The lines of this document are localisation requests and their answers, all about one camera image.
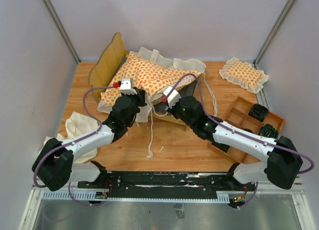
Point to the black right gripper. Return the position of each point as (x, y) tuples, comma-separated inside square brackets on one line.
[(171, 110)]

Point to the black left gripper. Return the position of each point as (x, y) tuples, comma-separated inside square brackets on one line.
[(140, 96)]

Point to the duck print bed cover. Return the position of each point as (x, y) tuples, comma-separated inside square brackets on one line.
[(151, 72)]

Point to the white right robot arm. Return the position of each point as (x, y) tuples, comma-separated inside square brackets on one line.
[(278, 160)]

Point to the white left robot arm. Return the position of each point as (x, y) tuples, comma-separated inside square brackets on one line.
[(56, 164)]

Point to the cream cloth pile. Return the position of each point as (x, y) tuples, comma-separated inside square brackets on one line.
[(78, 124)]

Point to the wooden compartment organizer box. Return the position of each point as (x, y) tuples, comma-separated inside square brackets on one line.
[(238, 117)]

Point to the duck print small pillow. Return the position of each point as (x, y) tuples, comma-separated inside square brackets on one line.
[(243, 74)]

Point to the dark rolled sock upper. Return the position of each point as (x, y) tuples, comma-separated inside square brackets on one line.
[(258, 112)]

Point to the dark rolled sock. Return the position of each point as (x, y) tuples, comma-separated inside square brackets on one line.
[(258, 112), (269, 131)]

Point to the wooden pet bed frame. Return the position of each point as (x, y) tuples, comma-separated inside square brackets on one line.
[(106, 97)]

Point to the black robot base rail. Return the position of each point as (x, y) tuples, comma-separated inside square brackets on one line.
[(153, 187)]

